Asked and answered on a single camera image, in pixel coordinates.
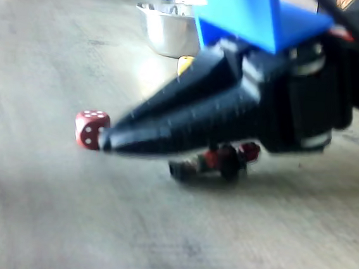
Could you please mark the red-headed black lego figure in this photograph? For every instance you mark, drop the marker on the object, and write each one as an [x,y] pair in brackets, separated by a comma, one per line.
[227,164]

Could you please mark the shiny steel bowl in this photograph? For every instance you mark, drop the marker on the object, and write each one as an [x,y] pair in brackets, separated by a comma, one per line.
[170,32]

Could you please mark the orange-yellow die black pips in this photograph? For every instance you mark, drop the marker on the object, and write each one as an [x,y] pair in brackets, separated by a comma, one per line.
[184,64]

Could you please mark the carved wooden ornament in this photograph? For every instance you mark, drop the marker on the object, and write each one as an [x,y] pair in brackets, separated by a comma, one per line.
[345,2]

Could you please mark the red die white pips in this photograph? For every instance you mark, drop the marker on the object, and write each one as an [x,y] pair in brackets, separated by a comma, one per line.
[86,125]

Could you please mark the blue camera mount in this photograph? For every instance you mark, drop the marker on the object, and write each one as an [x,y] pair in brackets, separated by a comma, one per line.
[248,14]

